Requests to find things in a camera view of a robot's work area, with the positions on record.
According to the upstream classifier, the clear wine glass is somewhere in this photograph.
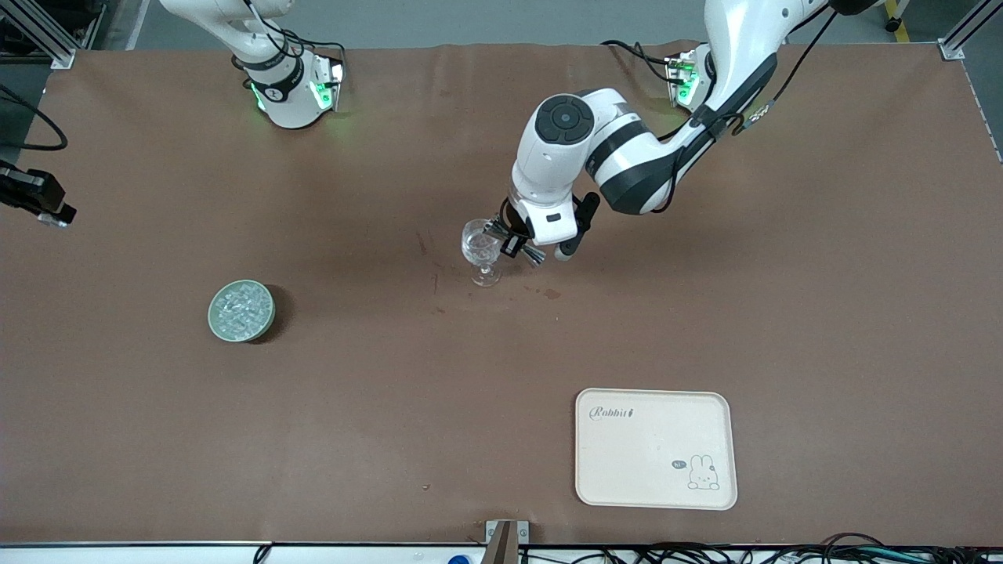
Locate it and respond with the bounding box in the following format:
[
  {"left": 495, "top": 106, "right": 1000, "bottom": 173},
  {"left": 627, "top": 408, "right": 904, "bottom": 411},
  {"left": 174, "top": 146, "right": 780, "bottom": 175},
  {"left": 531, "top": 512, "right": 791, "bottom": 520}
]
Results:
[{"left": 461, "top": 219, "right": 502, "bottom": 287}]

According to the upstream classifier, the black cable bundle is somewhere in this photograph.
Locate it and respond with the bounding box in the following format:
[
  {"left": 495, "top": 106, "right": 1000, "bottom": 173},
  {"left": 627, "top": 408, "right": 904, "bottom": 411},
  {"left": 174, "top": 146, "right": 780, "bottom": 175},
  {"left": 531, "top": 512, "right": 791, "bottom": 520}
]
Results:
[{"left": 627, "top": 533, "right": 1003, "bottom": 564}]

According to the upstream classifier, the metal bracket plate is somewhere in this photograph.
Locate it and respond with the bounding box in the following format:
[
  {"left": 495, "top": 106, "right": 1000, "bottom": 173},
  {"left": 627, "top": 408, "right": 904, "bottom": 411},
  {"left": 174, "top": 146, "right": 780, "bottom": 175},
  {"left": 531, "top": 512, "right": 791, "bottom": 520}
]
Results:
[{"left": 485, "top": 519, "right": 530, "bottom": 545}]

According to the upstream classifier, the cream rabbit print tray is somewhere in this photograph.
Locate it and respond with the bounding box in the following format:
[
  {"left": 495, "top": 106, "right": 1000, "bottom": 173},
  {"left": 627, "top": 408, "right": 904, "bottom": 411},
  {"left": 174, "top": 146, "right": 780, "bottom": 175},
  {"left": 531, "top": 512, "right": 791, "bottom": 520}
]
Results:
[{"left": 574, "top": 388, "right": 738, "bottom": 511}]

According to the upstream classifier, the aluminium frame with struts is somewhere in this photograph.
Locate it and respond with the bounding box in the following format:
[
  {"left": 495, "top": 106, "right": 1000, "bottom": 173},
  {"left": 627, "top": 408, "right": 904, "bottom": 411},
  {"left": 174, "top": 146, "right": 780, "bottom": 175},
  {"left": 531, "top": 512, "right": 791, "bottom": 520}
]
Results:
[{"left": 0, "top": 0, "right": 107, "bottom": 70}]

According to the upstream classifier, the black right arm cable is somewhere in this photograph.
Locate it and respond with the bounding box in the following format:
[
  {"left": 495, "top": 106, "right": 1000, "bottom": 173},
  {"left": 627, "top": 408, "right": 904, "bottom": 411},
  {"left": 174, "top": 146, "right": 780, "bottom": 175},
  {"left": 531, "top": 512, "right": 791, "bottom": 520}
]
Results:
[{"left": 0, "top": 85, "right": 69, "bottom": 151}]

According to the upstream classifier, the green round bowl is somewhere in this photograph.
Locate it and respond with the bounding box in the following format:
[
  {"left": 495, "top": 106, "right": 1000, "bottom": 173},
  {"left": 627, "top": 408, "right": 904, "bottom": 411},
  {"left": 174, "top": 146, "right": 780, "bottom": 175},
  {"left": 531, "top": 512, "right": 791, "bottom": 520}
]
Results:
[{"left": 208, "top": 280, "right": 277, "bottom": 344}]

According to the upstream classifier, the brown table mat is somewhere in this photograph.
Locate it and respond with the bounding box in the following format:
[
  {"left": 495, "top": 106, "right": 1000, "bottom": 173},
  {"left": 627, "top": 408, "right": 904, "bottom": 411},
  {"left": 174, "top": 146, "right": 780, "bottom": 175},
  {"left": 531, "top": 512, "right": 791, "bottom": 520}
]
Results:
[{"left": 0, "top": 41, "right": 1003, "bottom": 547}]

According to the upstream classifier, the steel jigger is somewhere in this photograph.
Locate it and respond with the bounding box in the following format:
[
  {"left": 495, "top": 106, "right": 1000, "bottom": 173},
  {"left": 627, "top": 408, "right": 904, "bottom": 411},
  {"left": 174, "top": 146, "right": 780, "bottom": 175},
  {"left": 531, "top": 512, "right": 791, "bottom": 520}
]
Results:
[{"left": 484, "top": 219, "right": 549, "bottom": 269}]

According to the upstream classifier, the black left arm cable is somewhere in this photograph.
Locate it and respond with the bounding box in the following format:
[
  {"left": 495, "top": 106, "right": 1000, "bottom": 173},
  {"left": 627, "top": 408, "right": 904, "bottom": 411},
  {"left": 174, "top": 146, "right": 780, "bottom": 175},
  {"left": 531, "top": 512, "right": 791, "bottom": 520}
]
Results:
[{"left": 654, "top": 8, "right": 839, "bottom": 216}]

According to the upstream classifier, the clear ice cubes pile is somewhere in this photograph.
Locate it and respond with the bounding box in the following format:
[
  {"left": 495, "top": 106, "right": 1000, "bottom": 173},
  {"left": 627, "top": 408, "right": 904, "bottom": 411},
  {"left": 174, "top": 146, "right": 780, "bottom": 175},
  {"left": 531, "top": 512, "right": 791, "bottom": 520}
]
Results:
[{"left": 215, "top": 286, "right": 269, "bottom": 336}]

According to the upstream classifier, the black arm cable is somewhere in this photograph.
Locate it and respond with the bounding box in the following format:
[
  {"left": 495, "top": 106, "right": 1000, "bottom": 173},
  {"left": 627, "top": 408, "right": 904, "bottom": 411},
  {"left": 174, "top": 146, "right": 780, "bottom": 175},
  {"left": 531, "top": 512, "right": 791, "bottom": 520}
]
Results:
[
  {"left": 0, "top": 85, "right": 69, "bottom": 151},
  {"left": 654, "top": 8, "right": 839, "bottom": 216}
]

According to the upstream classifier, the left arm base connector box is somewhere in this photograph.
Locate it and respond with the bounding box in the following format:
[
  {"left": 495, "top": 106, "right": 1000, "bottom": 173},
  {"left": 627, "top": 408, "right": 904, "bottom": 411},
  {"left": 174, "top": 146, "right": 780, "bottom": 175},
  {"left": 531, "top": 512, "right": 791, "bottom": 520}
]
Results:
[{"left": 664, "top": 51, "right": 700, "bottom": 108}]

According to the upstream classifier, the aluminium corner profile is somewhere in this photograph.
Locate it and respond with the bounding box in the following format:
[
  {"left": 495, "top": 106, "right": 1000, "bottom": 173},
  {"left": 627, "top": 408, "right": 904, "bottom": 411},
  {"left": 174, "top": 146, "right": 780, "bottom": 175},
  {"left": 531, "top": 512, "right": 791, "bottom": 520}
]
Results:
[{"left": 939, "top": 0, "right": 1003, "bottom": 60}]

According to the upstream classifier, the grey camera post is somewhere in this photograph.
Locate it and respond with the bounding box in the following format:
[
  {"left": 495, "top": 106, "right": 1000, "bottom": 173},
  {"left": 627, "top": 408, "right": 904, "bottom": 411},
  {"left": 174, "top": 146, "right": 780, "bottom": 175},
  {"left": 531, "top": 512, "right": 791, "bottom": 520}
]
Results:
[{"left": 486, "top": 521, "right": 518, "bottom": 564}]

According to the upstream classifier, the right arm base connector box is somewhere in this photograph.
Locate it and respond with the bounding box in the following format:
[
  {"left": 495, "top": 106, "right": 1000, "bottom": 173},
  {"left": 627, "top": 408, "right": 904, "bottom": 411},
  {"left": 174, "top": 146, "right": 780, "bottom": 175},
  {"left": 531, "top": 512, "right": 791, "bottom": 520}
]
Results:
[{"left": 312, "top": 59, "right": 346, "bottom": 112}]

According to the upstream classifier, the black left base cable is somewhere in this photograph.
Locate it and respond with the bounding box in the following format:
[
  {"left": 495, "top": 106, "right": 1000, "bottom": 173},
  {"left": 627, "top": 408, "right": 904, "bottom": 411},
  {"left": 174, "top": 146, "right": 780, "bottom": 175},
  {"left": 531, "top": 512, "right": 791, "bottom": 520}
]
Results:
[{"left": 601, "top": 39, "right": 673, "bottom": 83}]

